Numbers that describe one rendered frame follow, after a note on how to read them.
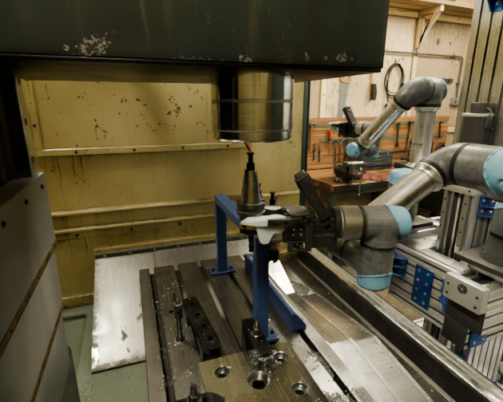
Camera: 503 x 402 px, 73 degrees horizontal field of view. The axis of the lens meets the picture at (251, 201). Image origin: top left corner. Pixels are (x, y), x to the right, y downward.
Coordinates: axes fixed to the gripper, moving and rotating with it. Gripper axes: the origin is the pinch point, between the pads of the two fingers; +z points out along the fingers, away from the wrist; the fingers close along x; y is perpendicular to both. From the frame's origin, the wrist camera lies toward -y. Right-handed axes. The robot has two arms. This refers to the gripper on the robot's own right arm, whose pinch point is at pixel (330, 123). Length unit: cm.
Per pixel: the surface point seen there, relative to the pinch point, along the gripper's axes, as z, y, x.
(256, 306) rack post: -72, 28, -116
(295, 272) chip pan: -16, 73, -50
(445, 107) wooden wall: 70, 34, 299
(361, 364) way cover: -86, 59, -88
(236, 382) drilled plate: -89, 29, -135
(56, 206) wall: 30, 13, -148
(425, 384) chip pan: -100, 69, -72
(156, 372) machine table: -66, 36, -145
